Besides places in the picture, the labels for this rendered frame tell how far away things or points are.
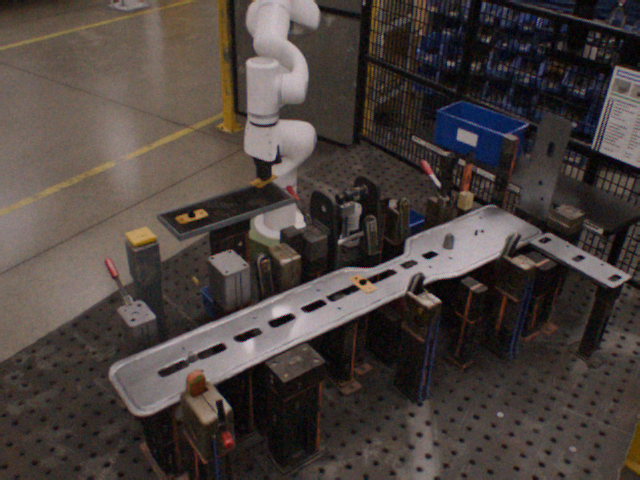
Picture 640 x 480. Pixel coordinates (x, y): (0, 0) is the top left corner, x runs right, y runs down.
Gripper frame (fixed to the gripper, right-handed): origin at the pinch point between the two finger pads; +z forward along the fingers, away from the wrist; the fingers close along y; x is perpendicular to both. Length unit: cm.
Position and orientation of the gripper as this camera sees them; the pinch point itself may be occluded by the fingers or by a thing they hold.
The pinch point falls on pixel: (264, 171)
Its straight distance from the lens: 186.5
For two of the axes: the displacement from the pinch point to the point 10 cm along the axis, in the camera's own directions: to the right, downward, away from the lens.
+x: 5.7, -4.3, 7.0
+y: 8.2, 3.4, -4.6
